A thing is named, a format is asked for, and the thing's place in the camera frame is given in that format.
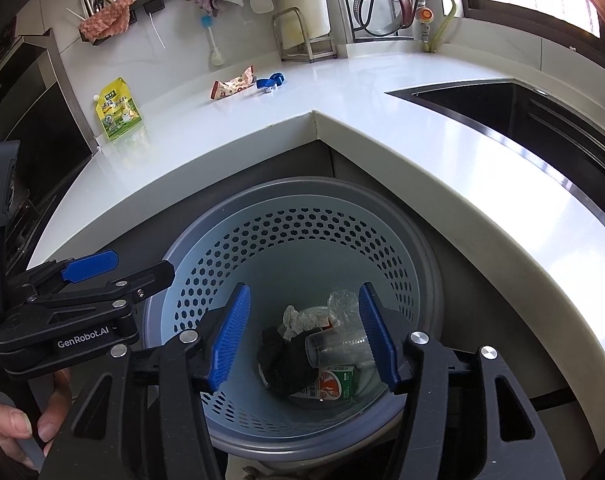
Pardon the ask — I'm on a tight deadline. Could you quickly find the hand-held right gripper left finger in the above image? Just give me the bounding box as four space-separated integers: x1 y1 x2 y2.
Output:
45 282 252 480

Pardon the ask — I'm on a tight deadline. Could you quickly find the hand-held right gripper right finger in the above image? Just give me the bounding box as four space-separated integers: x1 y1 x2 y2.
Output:
359 282 567 480

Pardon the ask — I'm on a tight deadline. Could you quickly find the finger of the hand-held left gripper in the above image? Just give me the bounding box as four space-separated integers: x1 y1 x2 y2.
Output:
32 259 176 317
10 250 120 297

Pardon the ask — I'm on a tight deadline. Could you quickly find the clear plastic cup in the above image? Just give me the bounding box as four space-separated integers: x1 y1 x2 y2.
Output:
305 326 374 369

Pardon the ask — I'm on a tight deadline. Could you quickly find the clear crinkled plastic wrap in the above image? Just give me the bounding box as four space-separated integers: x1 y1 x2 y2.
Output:
327 290 362 329

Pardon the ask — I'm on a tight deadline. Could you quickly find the dark cloth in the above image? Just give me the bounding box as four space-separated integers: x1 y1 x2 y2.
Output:
256 326 319 397

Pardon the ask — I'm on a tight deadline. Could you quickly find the white paper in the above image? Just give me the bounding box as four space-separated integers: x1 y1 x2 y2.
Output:
281 304 329 339

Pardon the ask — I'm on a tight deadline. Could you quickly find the grey perforated trash bin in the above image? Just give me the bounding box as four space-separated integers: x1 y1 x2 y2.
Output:
142 176 446 461

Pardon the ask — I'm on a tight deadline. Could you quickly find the person's left hand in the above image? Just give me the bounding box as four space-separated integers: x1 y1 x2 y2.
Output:
0 369 74 471

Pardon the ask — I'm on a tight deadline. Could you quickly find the green printed carton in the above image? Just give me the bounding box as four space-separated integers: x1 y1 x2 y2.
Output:
288 364 357 402

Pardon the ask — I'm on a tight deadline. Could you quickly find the yellow spout pouch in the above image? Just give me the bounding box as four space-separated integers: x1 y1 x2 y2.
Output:
93 77 147 142

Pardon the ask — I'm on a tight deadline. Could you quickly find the black integrated stove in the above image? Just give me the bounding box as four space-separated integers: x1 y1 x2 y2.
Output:
0 27 101 271

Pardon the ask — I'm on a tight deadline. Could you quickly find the pink snack wrapper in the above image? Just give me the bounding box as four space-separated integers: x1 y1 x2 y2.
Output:
211 66 256 102

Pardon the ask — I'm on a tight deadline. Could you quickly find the pink dish cloth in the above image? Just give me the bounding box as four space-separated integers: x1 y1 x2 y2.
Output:
78 0 137 44

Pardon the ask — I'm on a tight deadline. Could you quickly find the blue white bottle brush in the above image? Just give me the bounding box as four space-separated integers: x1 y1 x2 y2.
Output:
200 14 226 67

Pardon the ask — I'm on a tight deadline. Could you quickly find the dark steel sink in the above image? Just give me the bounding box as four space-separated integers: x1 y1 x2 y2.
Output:
385 77 605 242

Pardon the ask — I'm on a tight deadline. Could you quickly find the metal cutting board stand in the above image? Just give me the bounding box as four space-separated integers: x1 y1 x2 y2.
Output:
272 6 339 64

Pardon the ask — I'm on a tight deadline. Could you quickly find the gas pipe valve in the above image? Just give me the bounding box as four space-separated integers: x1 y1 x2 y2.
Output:
415 0 446 54

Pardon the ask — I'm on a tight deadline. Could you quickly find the glass pot lid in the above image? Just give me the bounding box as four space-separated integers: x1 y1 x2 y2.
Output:
355 0 418 39

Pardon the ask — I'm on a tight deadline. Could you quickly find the white cutting board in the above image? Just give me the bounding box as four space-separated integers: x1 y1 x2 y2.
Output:
302 0 332 41

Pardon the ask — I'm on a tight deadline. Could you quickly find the black wire dish rack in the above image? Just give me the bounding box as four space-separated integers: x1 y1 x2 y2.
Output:
341 0 426 44

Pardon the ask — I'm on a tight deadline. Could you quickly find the yellow gas hose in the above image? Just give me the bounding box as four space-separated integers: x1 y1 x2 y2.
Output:
430 0 458 55

